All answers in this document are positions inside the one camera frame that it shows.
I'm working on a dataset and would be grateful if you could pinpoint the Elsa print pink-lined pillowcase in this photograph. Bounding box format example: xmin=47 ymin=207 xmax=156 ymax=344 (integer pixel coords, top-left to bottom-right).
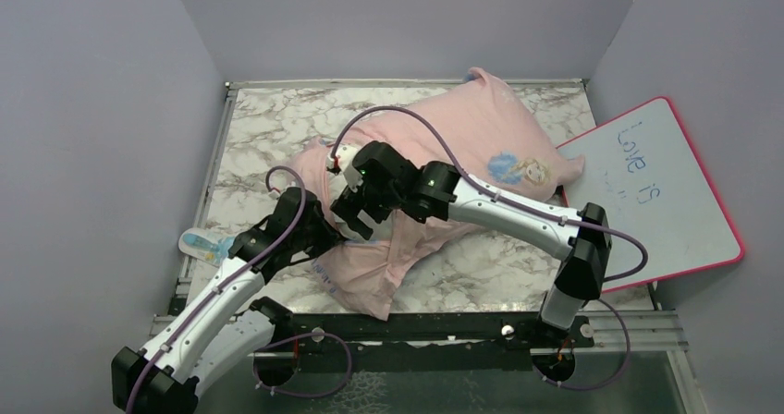
xmin=289 ymin=67 xmax=585 ymax=320

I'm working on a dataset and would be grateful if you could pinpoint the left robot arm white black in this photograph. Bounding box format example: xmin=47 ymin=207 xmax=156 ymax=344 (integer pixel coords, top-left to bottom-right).
xmin=111 ymin=187 xmax=341 ymax=413

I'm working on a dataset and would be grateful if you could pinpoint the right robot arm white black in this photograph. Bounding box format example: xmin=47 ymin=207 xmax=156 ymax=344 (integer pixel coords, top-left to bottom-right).
xmin=327 ymin=141 xmax=612 ymax=347

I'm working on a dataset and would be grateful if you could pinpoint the pink framed whiteboard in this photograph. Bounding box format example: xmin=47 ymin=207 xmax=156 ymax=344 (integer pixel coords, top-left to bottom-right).
xmin=557 ymin=96 xmax=745 ymax=291

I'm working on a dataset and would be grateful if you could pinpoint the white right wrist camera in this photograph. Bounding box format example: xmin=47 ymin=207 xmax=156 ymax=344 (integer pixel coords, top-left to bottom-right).
xmin=327 ymin=143 xmax=361 ymax=192

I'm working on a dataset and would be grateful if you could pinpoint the aluminium table frame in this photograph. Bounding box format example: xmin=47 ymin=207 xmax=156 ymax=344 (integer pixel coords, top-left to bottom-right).
xmin=194 ymin=79 xmax=705 ymax=413

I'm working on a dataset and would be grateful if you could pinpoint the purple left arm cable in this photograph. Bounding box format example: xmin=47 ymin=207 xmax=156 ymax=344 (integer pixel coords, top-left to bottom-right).
xmin=125 ymin=165 xmax=354 ymax=414

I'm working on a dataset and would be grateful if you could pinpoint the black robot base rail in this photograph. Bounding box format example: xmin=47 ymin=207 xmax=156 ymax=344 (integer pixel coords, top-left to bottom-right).
xmin=252 ymin=311 xmax=594 ymax=386

